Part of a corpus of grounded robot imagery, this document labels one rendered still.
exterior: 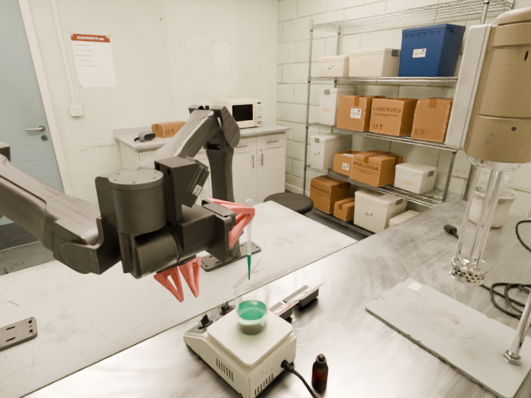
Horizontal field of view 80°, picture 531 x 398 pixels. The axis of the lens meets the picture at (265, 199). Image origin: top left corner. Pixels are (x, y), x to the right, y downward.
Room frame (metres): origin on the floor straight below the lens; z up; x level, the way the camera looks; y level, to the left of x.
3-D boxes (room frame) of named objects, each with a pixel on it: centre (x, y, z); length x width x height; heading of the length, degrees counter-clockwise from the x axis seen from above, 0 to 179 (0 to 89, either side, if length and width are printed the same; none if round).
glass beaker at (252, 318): (0.47, 0.02, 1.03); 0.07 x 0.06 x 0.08; 96
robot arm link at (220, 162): (0.84, 0.12, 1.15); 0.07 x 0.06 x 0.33; 68
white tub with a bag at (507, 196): (1.11, -0.85, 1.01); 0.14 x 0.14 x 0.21
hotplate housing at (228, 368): (0.48, 0.05, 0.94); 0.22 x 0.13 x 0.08; 47
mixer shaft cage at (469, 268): (0.55, -0.41, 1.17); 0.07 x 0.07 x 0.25
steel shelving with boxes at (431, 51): (2.75, -0.98, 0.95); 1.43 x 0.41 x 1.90; 37
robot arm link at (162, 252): (0.35, 0.14, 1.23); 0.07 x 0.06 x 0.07; 137
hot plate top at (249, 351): (0.46, 0.03, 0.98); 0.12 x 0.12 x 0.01; 47
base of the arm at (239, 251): (0.86, 0.11, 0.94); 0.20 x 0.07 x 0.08; 127
